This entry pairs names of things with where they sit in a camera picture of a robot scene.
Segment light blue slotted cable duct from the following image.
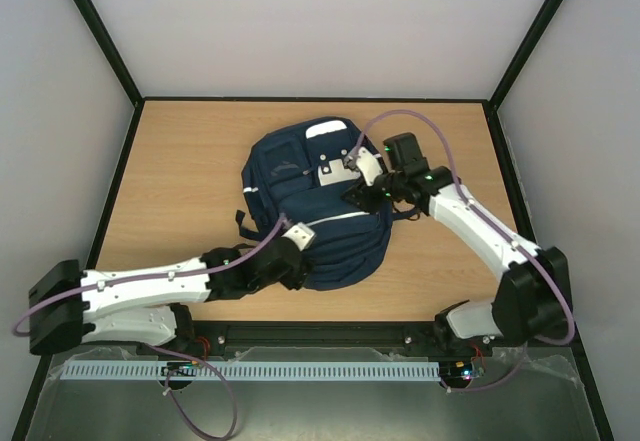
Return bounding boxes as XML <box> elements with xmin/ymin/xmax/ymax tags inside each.
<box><xmin>60</xmin><ymin>360</ymin><xmax>441</xmax><ymax>382</ymax></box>

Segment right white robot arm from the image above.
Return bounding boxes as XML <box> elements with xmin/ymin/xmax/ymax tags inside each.
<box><xmin>343</xmin><ymin>133</ymin><xmax>575</xmax><ymax>353</ymax></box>

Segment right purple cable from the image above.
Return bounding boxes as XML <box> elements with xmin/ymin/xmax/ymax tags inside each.
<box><xmin>349</xmin><ymin>110</ymin><xmax>577</xmax><ymax>394</ymax></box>

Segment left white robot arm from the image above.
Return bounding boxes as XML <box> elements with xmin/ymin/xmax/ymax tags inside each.
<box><xmin>25</xmin><ymin>228</ymin><xmax>314</xmax><ymax>356</ymax></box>

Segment black aluminium frame rail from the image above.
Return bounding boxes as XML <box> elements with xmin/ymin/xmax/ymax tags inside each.
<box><xmin>49</xmin><ymin>319</ymin><xmax>581</xmax><ymax>348</ymax></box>

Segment navy blue student backpack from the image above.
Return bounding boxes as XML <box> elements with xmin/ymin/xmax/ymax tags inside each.
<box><xmin>238</xmin><ymin>116</ymin><xmax>400</xmax><ymax>291</ymax></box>

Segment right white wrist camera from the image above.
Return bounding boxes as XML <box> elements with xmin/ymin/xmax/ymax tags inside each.
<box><xmin>344</xmin><ymin>146</ymin><xmax>384</xmax><ymax>187</ymax></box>

